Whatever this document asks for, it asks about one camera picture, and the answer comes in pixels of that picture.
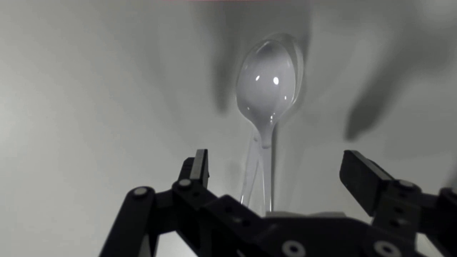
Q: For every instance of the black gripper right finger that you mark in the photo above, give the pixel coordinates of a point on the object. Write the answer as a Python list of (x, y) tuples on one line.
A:
[(363, 179)]

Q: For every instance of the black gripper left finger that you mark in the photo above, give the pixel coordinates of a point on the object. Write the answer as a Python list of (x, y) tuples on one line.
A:
[(194, 170)]

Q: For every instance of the clear plastic spoon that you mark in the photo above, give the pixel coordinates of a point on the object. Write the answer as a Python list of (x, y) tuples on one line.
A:
[(251, 164), (267, 86)]

